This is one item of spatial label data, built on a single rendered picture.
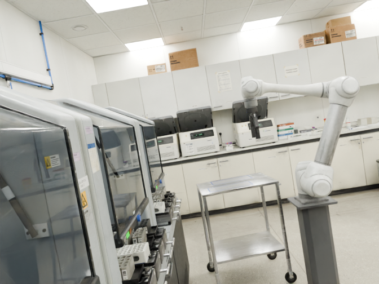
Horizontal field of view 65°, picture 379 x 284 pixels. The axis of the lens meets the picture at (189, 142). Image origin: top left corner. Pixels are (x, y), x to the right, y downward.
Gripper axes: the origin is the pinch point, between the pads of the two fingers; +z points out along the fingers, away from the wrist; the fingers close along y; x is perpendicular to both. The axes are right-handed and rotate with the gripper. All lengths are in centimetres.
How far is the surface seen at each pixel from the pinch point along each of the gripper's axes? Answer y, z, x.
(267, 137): 220, 20, -59
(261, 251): 22, 92, 5
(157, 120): 236, -29, 95
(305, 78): 248, -56, -135
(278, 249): 22, 92, -8
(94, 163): -110, -8, 75
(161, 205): -15, 34, 71
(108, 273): -115, 27, 75
